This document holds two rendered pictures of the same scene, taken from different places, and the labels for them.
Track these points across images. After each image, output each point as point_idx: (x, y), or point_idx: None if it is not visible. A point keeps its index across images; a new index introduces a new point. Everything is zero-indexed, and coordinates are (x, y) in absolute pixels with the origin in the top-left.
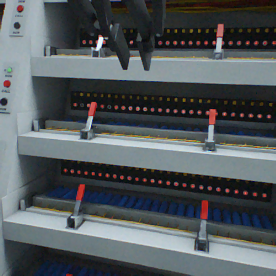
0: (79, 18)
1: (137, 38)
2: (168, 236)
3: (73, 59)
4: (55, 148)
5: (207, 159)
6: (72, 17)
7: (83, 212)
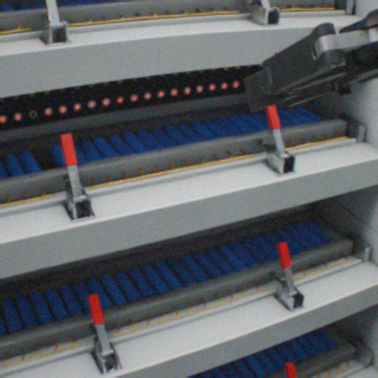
0: (290, 83)
1: (329, 85)
2: (243, 310)
3: (13, 57)
4: (29, 253)
5: (289, 187)
6: None
7: (90, 333)
